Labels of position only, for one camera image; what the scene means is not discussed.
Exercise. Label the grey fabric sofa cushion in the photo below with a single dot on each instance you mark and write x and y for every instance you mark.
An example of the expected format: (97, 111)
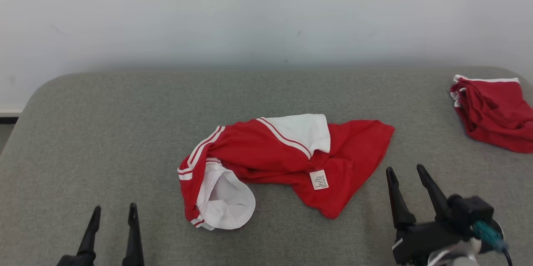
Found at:
(125, 132)

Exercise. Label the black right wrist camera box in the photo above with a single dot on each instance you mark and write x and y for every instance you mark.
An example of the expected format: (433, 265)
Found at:
(470, 210)

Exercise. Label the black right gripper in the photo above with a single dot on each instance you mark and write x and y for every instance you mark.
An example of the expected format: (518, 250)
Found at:
(424, 241)

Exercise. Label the red white shirt with label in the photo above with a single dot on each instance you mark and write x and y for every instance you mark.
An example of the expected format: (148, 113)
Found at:
(270, 153)

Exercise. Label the red garment with white trim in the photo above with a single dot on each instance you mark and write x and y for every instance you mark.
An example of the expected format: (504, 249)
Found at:
(495, 112)

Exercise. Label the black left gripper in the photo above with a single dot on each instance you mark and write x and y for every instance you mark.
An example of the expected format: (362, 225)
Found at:
(75, 261)

